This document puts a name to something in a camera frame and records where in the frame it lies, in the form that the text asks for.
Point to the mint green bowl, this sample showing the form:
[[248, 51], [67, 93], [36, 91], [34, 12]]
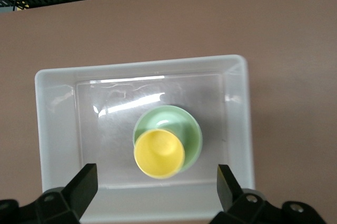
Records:
[[176, 126]]

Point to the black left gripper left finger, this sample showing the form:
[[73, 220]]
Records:
[[65, 205]]

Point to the brown table cover sheet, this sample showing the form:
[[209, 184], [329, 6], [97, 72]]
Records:
[[289, 37]]

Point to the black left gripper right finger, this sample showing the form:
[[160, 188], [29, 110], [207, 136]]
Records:
[[245, 208]]

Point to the clear plastic box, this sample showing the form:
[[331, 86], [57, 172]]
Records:
[[105, 134]]

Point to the yellow plastic cup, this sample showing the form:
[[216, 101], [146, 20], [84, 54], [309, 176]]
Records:
[[158, 153]]

